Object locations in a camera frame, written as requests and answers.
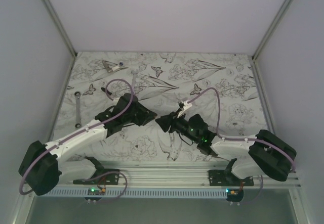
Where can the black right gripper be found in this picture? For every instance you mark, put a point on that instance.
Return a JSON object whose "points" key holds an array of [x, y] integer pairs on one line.
{"points": [[165, 121]]}

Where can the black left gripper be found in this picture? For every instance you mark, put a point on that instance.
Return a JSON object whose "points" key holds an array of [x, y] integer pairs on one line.
{"points": [[146, 115]]}

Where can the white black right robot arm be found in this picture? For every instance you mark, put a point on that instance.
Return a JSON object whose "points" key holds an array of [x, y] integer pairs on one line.
{"points": [[263, 153]]}

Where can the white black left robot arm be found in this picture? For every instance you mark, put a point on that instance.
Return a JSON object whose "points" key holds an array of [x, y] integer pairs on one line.
{"points": [[46, 165]]}

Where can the chrome ratchet wrench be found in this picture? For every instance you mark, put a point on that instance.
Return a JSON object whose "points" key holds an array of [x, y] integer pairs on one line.
{"points": [[78, 123]]}

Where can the left controller board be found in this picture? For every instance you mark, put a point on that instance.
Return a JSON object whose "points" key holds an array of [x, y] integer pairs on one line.
{"points": [[94, 194]]}

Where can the controller board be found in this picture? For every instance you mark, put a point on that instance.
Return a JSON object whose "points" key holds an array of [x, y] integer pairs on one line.
{"points": [[234, 195], [94, 194]]}

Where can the right controller board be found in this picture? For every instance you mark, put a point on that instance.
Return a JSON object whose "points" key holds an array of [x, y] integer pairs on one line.
{"points": [[234, 195]]}

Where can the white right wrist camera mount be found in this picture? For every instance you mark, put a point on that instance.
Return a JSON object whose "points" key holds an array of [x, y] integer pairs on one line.
{"points": [[183, 107]]}

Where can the black handled screwdriver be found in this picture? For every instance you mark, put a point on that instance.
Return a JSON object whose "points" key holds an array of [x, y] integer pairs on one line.
{"points": [[105, 90]]}

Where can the aluminium frame rail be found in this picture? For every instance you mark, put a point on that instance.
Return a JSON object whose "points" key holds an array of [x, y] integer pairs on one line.
{"points": [[182, 174]]}

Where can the small metal bracket tool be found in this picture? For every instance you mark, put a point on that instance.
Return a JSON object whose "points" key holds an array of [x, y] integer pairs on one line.
{"points": [[106, 66]]}

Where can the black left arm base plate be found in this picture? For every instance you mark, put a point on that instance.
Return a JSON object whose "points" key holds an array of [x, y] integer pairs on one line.
{"points": [[109, 179]]}

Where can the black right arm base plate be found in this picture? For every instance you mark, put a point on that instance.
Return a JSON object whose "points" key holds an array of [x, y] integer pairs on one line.
{"points": [[222, 179]]}

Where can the grey slotted cable duct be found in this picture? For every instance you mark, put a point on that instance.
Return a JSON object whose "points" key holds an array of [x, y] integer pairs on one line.
{"points": [[142, 193]]}

